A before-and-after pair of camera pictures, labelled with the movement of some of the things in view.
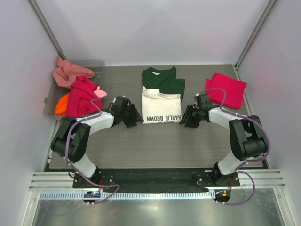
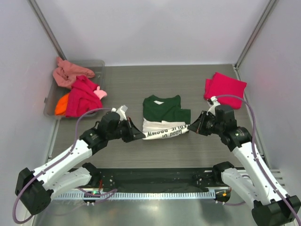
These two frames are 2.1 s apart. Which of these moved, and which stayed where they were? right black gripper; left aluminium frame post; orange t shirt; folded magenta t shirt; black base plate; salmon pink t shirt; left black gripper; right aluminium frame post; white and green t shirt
Moved: right black gripper; white and green t shirt; left black gripper
Stayed: right aluminium frame post; left aluminium frame post; folded magenta t shirt; salmon pink t shirt; black base plate; orange t shirt
